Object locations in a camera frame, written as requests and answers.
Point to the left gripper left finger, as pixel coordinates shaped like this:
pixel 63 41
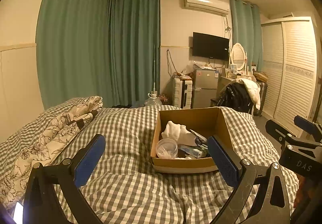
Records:
pixel 41 204

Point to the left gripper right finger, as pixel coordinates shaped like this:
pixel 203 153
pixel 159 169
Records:
pixel 271 203

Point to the blue white tissue pack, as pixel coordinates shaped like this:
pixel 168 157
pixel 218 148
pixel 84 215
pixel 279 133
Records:
pixel 193 151

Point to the clear plastic water bottle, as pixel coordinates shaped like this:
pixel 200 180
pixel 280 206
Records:
pixel 167 149

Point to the white cloth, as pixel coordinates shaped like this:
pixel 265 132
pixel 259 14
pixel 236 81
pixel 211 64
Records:
pixel 179 133

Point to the green checkered bed cover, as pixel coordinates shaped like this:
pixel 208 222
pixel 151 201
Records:
pixel 125 188

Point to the glowing phone screen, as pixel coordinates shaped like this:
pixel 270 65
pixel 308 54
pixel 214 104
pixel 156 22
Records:
pixel 18 213

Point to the chair with dark clothes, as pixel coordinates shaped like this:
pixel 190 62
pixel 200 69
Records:
pixel 242 95

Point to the white wardrobe sliding doors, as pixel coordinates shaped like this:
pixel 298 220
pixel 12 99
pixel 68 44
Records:
pixel 290 62

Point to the brown cardboard box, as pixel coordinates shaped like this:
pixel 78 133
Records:
pixel 206 122

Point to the large clear water jug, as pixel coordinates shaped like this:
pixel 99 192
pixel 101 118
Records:
pixel 153 100

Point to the white oval vanity mirror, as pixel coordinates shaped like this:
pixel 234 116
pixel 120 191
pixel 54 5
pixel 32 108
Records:
pixel 238 57

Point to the small grey refrigerator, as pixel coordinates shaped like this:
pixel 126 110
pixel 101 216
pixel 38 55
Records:
pixel 205 85

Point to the white suitcase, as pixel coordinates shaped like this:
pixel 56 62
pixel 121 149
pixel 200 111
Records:
pixel 182 92

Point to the large green curtain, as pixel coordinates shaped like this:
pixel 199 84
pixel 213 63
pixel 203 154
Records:
pixel 107 48

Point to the narrow green curtain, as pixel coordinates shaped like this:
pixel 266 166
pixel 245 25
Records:
pixel 246 30

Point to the white air conditioner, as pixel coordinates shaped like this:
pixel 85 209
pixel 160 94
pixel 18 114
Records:
pixel 210 6

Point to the black wall television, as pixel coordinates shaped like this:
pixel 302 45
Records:
pixel 210 46

